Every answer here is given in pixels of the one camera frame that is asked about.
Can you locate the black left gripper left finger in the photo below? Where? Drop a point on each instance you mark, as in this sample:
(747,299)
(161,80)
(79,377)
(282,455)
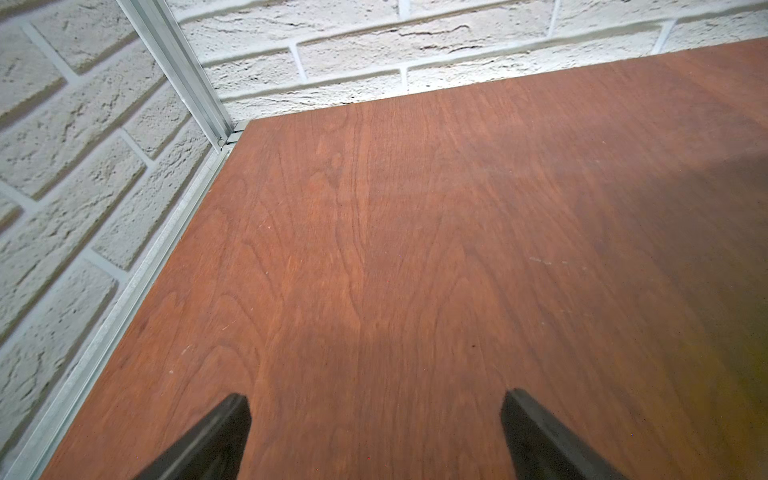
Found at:
(212,449)

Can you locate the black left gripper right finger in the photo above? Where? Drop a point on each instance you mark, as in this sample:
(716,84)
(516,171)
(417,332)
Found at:
(542,447)

